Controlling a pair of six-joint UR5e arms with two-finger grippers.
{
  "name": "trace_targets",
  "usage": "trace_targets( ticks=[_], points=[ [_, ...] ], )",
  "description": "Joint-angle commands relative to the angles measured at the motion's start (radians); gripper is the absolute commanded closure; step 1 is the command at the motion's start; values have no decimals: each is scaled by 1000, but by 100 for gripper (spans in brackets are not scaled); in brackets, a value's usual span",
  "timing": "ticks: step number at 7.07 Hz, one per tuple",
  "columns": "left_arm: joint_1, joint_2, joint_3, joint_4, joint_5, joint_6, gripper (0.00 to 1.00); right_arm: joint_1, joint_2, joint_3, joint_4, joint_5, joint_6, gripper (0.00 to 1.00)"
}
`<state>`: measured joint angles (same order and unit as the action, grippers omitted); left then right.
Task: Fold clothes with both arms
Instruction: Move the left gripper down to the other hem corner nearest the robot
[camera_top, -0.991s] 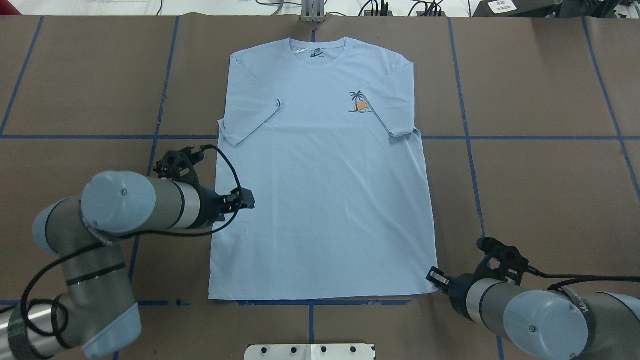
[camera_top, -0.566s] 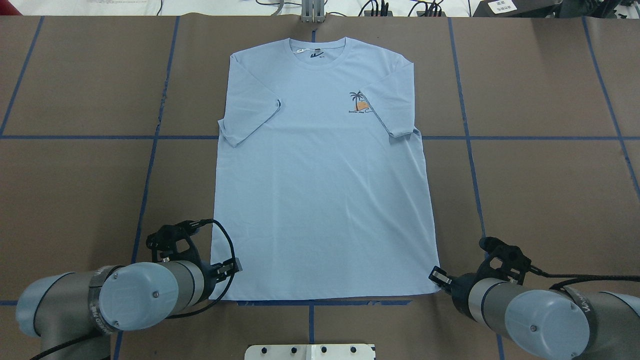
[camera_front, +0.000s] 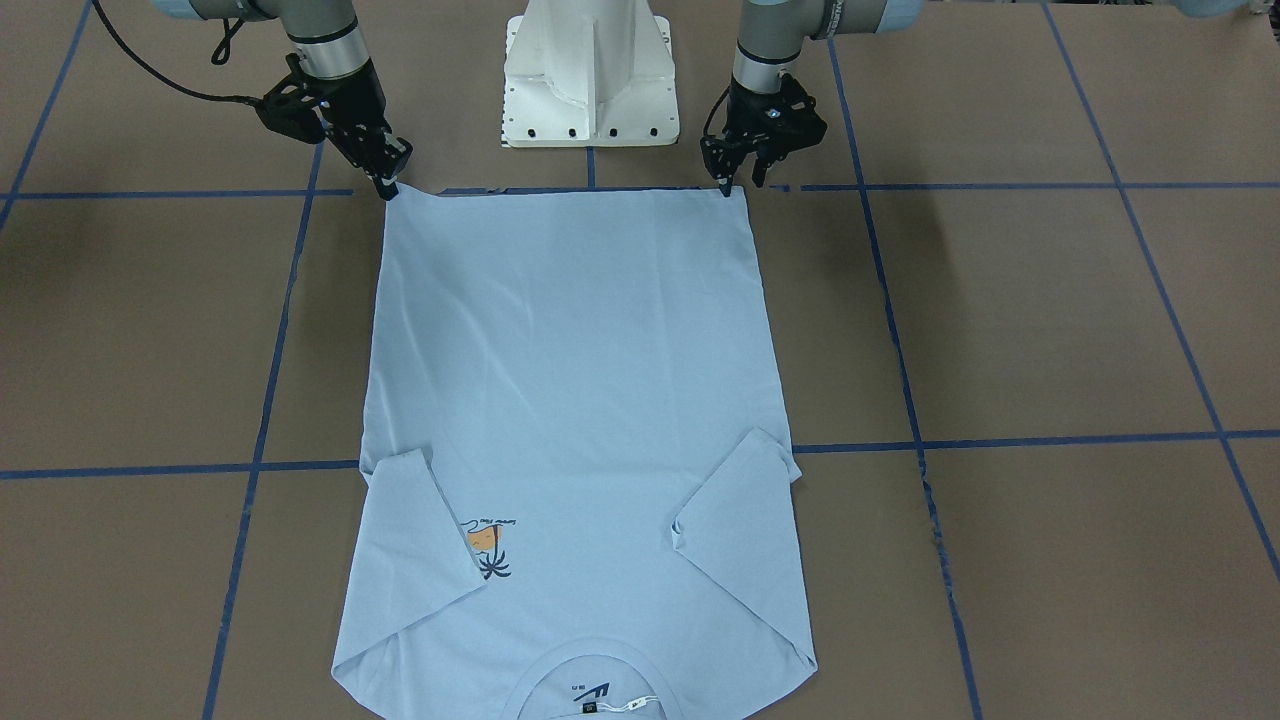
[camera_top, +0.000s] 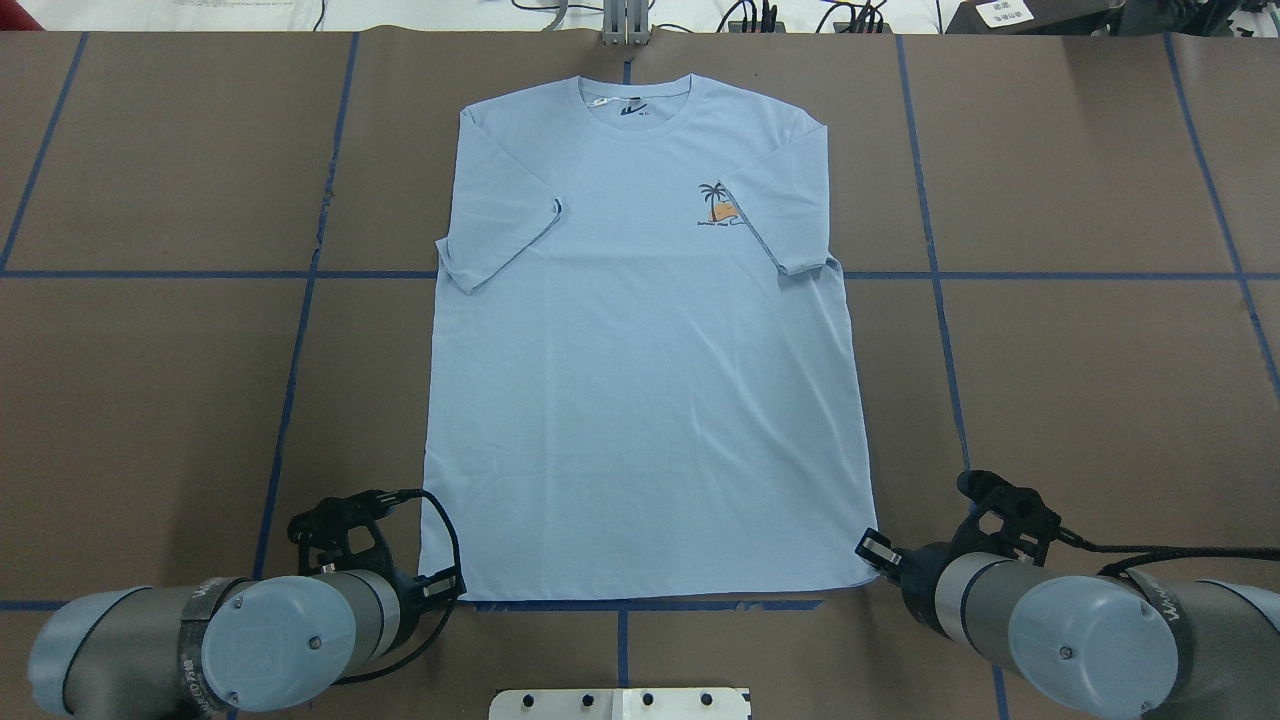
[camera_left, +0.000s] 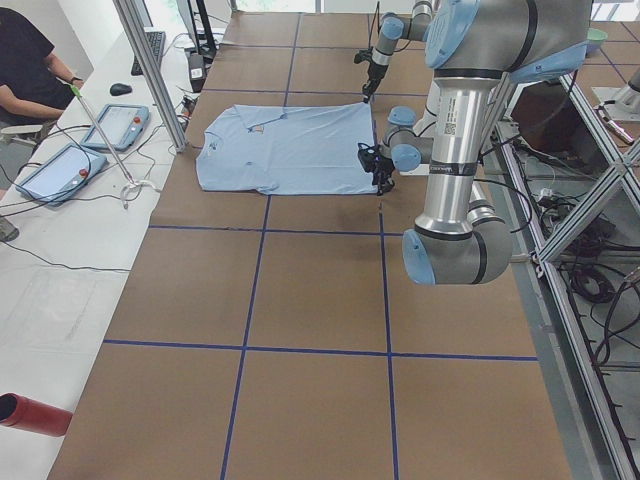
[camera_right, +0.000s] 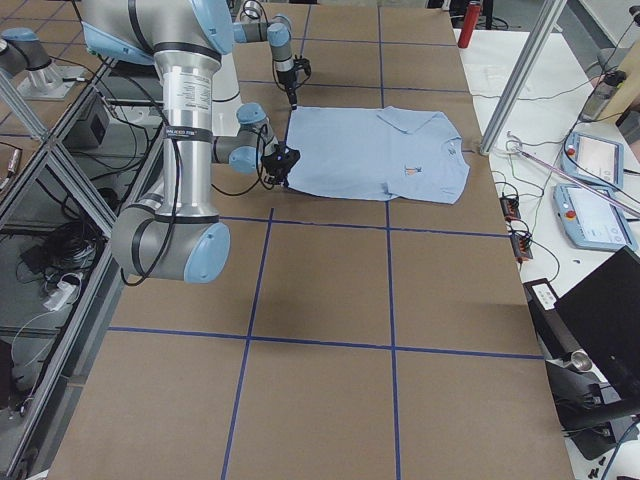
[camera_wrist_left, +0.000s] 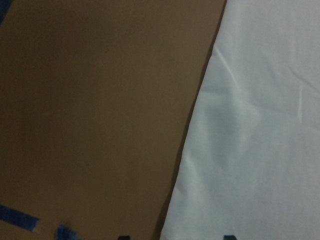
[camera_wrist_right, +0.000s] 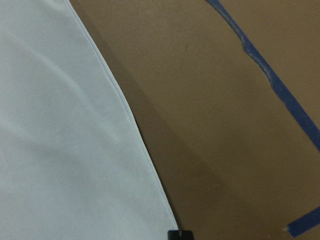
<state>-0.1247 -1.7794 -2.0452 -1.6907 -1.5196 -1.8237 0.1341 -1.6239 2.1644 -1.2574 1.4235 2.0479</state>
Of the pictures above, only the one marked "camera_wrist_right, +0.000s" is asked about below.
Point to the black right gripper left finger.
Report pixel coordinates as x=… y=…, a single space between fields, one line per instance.
x=173 y=235

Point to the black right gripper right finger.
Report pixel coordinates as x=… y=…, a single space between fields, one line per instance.
x=186 y=235

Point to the light blue t-shirt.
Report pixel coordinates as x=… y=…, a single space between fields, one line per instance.
x=73 y=164

